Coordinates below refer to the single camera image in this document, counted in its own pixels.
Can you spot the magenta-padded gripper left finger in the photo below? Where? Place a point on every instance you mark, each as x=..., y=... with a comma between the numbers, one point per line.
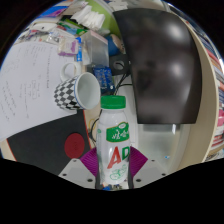
x=89, y=163

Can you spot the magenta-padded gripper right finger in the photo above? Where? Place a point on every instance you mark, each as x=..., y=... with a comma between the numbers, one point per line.
x=137, y=161

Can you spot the white drink bottle green cap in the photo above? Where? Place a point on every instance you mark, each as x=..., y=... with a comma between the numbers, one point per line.
x=113, y=146

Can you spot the flat round red coaster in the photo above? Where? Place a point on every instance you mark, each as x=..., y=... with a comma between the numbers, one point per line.
x=74, y=146

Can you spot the black desk mat red edge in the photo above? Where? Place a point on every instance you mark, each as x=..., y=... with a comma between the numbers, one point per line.
x=40, y=143

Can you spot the black white checkered mug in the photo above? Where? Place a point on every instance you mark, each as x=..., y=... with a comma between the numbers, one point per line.
x=68, y=96

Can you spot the blue patterned box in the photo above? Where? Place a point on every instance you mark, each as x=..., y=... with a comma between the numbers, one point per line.
x=104, y=79

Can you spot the black computer monitor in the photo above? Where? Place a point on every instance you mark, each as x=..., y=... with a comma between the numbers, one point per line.
x=160, y=66

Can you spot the white paper sheet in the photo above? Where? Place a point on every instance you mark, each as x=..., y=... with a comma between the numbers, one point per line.
x=26, y=83

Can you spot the clear plastic box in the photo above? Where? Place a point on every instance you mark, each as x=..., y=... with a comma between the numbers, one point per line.
x=95, y=48

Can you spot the blue round container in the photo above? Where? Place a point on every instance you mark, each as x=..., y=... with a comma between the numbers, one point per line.
x=113, y=46

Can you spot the small pink packet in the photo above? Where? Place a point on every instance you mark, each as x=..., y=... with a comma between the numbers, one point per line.
x=68, y=46

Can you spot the stack of white napkins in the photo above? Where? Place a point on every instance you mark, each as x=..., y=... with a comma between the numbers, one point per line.
x=87, y=17

